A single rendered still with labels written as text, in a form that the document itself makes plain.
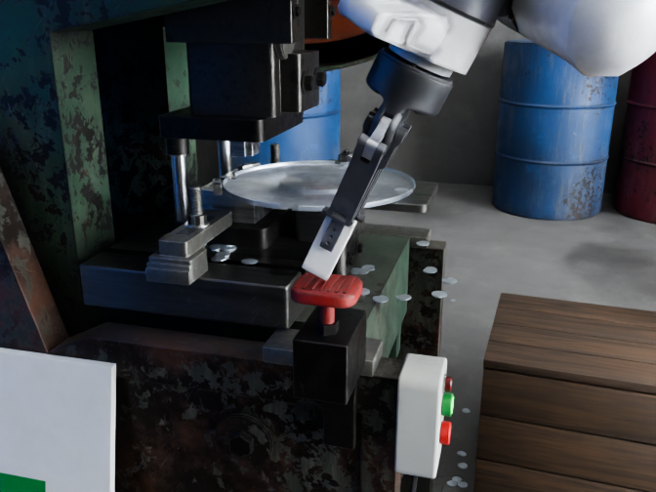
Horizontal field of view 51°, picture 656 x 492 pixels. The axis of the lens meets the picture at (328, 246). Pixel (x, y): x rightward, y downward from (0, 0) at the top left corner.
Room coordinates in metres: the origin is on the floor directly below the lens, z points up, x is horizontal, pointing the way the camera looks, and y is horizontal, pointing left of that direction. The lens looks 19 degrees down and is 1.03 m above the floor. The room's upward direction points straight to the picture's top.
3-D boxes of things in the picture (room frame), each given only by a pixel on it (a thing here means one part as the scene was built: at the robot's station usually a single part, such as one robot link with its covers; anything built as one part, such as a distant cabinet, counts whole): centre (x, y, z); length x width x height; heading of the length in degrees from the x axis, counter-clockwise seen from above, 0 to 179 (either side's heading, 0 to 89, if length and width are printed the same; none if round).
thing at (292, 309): (1.05, 0.14, 0.68); 0.45 x 0.30 x 0.06; 165
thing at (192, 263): (0.89, 0.18, 0.76); 0.17 x 0.06 x 0.10; 165
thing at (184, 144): (1.05, 0.14, 0.86); 0.20 x 0.16 x 0.05; 165
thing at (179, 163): (0.99, 0.22, 0.81); 0.02 x 0.02 x 0.14
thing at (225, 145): (1.14, 0.17, 0.81); 0.02 x 0.02 x 0.14
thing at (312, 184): (1.02, 0.01, 0.78); 0.29 x 0.29 x 0.01
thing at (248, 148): (1.05, 0.13, 0.84); 0.05 x 0.03 x 0.04; 165
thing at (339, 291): (0.67, 0.00, 0.72); 0.07 x 0.06 x 0.08; 75
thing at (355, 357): (0.69, 0.00, 0.62); 0.10 x 0.06 x 0.20; 165
